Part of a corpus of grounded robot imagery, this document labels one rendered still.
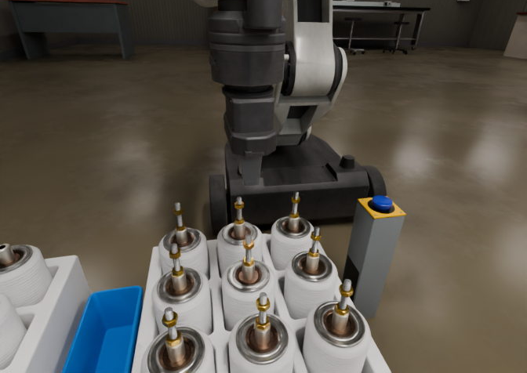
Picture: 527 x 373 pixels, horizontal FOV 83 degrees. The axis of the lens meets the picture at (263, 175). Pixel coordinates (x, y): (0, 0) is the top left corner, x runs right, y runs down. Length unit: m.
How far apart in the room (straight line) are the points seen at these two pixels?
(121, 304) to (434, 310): 0.76
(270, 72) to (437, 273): 0.84
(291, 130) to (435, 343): 0.72
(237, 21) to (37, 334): 0.58
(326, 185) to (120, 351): 0.69
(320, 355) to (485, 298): 0.64
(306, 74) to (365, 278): 0.51
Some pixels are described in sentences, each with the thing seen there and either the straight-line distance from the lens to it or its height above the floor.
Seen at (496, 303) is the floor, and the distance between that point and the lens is 1.05.
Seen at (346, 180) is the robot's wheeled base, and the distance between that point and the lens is 1.00.
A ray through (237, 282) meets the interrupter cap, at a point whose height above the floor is 0.25.
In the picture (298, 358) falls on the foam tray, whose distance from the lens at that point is 0.56.
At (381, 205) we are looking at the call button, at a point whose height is 0.33.
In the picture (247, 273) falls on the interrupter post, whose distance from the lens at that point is 0.54.
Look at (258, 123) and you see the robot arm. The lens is 0.36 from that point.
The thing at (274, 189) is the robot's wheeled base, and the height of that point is 0.18.
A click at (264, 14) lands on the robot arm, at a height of 0.66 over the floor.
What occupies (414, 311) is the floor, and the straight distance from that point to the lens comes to 0.92.
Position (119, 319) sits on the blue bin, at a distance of 0.84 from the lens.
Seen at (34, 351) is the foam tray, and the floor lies 0.18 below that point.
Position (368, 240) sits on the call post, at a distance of 0.66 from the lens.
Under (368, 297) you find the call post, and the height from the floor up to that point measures 0.08.
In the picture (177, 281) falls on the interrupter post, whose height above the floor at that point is 0.27.
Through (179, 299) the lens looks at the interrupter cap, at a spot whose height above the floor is 0.25.
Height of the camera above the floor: 0.66
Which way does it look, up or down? 28 degrees down
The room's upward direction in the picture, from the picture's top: 1 degrees clockwise
